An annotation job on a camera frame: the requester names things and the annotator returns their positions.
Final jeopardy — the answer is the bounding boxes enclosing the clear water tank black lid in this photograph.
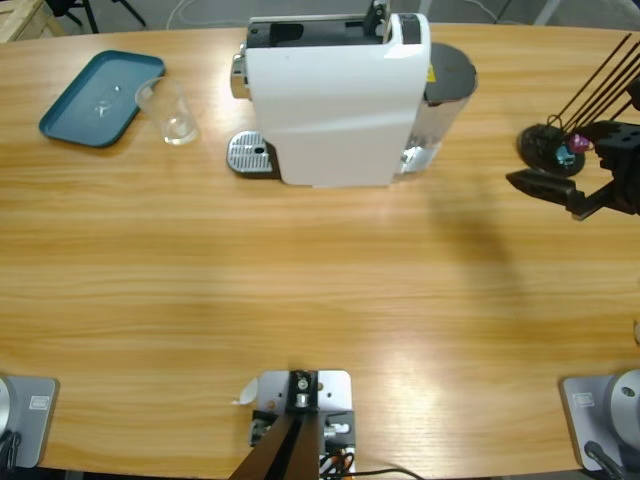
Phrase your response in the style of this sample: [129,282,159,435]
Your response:
[397,42,479,175]

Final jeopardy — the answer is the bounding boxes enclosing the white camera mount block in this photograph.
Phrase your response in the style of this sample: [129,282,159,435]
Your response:
[255,369,357,474]

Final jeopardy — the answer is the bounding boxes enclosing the dark camera post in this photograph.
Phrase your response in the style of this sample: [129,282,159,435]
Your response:
[229,369,321,480]

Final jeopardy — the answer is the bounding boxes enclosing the clear drinking glass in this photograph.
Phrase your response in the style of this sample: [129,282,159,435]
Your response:
[134,76,200,147]

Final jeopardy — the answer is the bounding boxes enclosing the white floor cable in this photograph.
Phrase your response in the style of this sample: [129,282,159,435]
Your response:
[166,0,251,30]

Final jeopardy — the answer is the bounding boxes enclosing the black mount bracket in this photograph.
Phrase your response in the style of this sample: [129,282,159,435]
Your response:
[249,408,357,450]

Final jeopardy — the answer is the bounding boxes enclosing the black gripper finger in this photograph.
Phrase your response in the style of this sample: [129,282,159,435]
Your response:
[574,121,639,156]
[505,168,587,220]

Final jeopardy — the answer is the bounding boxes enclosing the black drip tray metal grille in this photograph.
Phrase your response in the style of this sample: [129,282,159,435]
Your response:
[227,129,281,181]

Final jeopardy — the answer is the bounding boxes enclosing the teal plastic tray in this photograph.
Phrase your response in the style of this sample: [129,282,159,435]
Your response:
[38,49,166,150]

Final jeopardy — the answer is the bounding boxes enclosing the white capsule coffee machine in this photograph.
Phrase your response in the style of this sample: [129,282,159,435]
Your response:
[227,0,432,190]

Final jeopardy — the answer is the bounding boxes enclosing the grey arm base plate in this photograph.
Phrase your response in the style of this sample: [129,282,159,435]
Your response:
[558,368,640,472]
[0,375,60,470]

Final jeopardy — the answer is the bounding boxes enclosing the orange cable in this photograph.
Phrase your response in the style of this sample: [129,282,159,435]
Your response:
[319,448,356,474]

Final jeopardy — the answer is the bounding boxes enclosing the black cable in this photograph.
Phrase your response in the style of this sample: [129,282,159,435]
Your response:
[349,467,426,480]
[583,440,626,480]
[0,430,24,470]

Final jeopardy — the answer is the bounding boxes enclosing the white paper tag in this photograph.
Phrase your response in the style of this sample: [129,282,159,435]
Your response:
[230,377,260,406]

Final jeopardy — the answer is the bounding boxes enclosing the light wooden crate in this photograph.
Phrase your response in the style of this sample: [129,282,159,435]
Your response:
[0,0,67,45]

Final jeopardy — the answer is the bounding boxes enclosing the black capsule holder with rods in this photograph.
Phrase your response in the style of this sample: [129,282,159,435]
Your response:
[517,32,640,179]

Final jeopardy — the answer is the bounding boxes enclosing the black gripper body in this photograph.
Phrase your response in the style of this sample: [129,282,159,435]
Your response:
[585,142,640,219]

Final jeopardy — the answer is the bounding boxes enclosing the black stand legs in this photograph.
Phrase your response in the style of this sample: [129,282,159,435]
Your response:
[47,0,147,35]

